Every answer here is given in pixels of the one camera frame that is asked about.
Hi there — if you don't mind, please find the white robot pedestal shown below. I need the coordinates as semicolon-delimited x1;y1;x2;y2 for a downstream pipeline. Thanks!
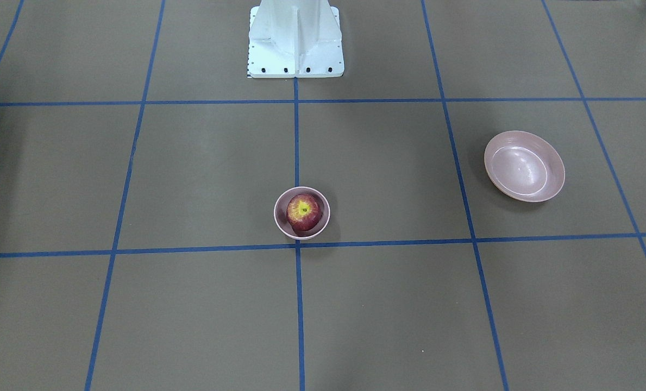
247;1;345;79

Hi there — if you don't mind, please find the pink bowl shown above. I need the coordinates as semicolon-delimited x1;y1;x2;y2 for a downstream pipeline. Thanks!
273;186;332;241

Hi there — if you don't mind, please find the red apple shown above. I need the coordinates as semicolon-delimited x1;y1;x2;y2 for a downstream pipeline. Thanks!
286;193;323;232

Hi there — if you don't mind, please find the pink plate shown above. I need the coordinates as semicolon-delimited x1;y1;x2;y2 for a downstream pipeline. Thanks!
484;130;566;203

